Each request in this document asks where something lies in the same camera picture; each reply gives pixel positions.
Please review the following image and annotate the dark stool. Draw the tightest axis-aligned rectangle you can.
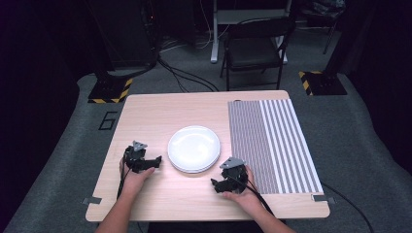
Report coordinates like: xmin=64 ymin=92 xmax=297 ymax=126
xmin=299 ymin=0 xmax=346 ymax=55

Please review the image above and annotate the person's right hand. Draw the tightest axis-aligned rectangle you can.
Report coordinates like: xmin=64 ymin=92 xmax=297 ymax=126
xmin=222 ymin=164 xmax=260 ymax=212

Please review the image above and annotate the black folding chair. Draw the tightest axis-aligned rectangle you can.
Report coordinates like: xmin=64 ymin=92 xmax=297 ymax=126
xmin=219 ymin=16 xmax=296 ymax=92

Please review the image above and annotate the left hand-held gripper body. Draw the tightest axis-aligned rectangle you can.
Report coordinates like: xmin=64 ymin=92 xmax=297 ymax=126
xmin=123 ymin=140 xmax=156 ymax=174

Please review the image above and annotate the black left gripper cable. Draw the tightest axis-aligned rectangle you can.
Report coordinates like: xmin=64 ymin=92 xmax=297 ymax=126
xmin=116 ymin=154 xmax=131 ymax=199

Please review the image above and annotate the black floor cable bundle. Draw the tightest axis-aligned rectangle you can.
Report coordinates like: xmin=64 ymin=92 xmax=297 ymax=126
xmin=157 ymin=56 xmax=221 ymax=94

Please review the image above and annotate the person's left hand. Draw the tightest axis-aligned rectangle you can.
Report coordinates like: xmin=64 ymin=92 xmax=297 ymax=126
xmin=119 ymin=157 xmax=156 ymax=195

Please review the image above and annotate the grey white striped mat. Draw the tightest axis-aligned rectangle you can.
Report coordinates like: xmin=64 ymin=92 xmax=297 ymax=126
xmin=227 ymin=98 xmax=325 ymax=195

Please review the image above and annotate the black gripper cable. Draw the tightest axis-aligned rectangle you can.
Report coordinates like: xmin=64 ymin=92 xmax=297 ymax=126
xmin=116 ymin=154 xmax=131 ymax=199
xmin=226 ymin=175 xmax=276 ymax=216

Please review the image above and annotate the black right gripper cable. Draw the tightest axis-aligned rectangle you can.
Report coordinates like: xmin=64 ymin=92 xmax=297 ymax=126
xmin=226 ymin=175 xmax=276 ymax=216

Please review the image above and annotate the white plate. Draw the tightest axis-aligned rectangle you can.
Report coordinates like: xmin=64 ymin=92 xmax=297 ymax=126
xmin=167 ymin=124 xmax=222 ymax=172
xmin=167 ymin=151 xmax=222 ymax=175

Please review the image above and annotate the grey tape piece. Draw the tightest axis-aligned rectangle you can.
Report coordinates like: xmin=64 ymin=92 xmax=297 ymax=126
xmin=311 ymin=193 xmax=337 ymax=205
xmin=82 ymin=196 xmax=103 ymax=206

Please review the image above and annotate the dark equipment cabinet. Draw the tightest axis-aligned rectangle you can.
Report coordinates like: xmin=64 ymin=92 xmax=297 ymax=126
xmin=86 ymin=0 xmax=160 ymax=70

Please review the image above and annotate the white desk frame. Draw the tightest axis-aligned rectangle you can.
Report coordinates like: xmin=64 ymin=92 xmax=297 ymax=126
xmin=209 ymin=0 xmax=293 ymax=64

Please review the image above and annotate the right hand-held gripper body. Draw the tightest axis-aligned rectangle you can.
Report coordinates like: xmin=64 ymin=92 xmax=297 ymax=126
xmin=220 ymin=156 xmax=249 ymax=194

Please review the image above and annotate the stand with striped base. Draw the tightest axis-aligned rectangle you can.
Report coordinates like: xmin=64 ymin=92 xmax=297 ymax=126
xmin=86 ymin=66 xmax=134 ymax=105
xmin=297 ymin=0 xmax=348 ymax=97

